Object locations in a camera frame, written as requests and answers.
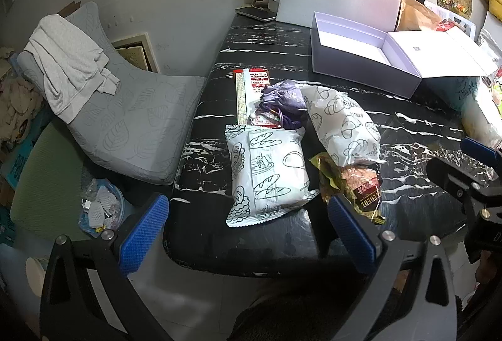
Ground brown cardboard piece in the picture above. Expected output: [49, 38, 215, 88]
[58, 1, 81, 18]

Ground white paper cup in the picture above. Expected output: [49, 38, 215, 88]
[25, 257, 50, 290]

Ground beige framed wall panel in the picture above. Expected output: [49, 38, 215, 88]
[110, 33, 161, 74]

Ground red and white packet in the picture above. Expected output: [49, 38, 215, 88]
[233, 68, 285, 128]

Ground blue printed box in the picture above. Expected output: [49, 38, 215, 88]
[0, 133, 40, 192]

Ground brown paper bag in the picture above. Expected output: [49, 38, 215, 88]
[396, 0, 444, 31]

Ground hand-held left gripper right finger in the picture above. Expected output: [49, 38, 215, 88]
[319, 194, 459, 341]

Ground teal-print white bag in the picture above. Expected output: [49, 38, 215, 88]
[424, 76, 502, 149]

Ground pile of beige things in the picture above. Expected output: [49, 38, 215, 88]
[0, 46, 44, 141]

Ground gold brown snack packet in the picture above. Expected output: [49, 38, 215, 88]
[310, 153, 387, 226]

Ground green chair seat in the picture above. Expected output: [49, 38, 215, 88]
[10, 121, 95, 243]

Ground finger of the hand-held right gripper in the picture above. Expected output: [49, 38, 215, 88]
[426, 156, 502, 263]
[460, 136, 502, 174]

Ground white bread-print packet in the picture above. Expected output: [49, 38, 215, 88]
[300, 85, 387, 167]
[225, 124, 320, 228]

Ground white garment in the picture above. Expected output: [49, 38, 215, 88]
[24, 15, 121, 125]

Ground clear bag of scraps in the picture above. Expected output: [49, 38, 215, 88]
[78, 178, 125, 237]

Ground white printed papers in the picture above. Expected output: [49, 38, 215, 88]
[425, 1, 477, 39]

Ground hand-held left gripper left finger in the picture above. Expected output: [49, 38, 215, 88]
[39, 192, 173, 341]

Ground purple tasselled sachet pouch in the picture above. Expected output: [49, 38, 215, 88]
[255, 80, 308, 130]

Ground silver flat device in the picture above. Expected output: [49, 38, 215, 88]
[235, 5, 277, 23]

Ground white gift box with lid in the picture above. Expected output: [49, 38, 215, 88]
[310, 11, 502, 100]

